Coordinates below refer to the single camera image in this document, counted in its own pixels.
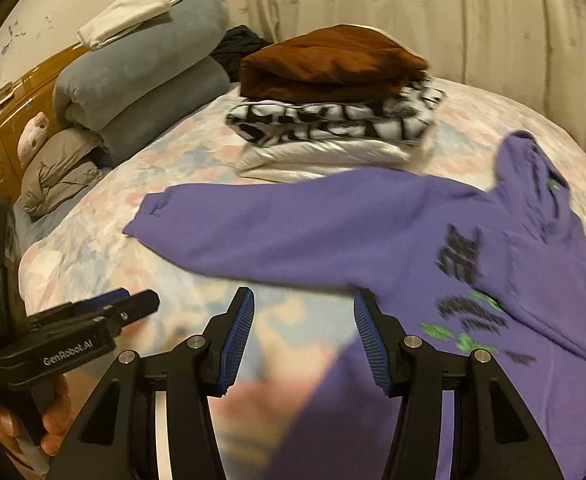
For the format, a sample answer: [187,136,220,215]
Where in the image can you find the pink plush toy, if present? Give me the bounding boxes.
[16,112,52,162]

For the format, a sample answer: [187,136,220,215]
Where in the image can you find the folded brown garment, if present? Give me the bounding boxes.
[238,24,432,107]

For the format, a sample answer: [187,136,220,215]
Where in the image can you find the folded shiny cream garment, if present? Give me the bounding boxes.
[234,137,427,182]

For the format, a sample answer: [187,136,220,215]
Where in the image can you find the dark knitted cloth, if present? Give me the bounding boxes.
[210,25,275,82]

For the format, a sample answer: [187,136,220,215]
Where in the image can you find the pale patterned curtain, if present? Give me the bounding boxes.
[207,0,586,157]

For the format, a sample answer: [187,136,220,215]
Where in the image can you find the wooden headboard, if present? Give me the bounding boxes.
[0,42,92,202]

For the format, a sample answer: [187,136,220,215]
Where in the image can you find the folded black-and-white patterned garment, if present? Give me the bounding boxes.
[225,79,448,149]

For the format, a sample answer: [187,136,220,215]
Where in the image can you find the white fringed scarf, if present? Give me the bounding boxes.
[77,0,200,51]

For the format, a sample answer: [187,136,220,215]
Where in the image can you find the purple printed hoodie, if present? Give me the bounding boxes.
[122,130,586,480]

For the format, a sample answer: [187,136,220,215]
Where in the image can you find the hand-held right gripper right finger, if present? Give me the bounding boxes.
[353,292,566,480]

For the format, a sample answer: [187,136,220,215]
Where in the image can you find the bed with floral pastel sheet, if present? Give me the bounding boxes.
[13,76,586,480]

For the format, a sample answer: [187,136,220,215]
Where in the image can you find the folded grey-blue blanket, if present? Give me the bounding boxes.
[52,0,232,169]

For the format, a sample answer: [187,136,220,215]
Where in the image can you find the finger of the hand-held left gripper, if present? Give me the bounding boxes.
[27,287,130,328]
[32,290,161,338]

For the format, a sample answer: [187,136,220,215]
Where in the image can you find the person's left hand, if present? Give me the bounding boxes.
[0,374,75,457]

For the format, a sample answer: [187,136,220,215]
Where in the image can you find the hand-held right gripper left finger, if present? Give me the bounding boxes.
[48,286,255,480]

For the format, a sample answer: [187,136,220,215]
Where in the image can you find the grey-beige pillow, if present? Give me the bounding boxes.
[21,127,105,217]

